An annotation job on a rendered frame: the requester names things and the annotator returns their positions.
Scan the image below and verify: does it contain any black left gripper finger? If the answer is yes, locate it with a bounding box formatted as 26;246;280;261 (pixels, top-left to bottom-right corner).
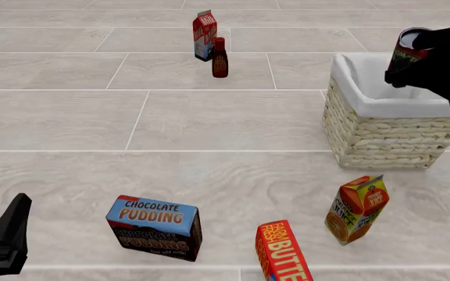
0;192;33;256

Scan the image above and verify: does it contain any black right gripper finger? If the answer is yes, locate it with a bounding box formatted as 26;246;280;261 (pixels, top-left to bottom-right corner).
384;57;450;100
412;23;450;59

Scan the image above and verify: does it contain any red tomato sauce can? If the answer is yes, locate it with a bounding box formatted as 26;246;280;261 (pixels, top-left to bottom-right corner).
388;27;435;76

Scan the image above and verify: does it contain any woven basket with white lining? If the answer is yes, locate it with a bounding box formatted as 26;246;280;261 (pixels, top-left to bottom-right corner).
321;52;450;171

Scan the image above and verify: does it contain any dark red sauce bottle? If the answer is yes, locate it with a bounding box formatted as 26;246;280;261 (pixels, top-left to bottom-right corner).
211;37;230;80

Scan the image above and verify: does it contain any chocolate pudding box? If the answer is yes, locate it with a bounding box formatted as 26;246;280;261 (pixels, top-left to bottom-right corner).
105;194;204;262

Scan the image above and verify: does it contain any orange juice carton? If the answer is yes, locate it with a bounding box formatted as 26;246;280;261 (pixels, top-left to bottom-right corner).
323;173;391;247

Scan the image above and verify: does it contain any red and white milk carton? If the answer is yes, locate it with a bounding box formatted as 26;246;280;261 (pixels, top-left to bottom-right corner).
191;9;219;63

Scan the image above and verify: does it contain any red butter box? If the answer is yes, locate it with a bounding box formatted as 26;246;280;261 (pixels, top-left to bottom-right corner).
254;219;315;281

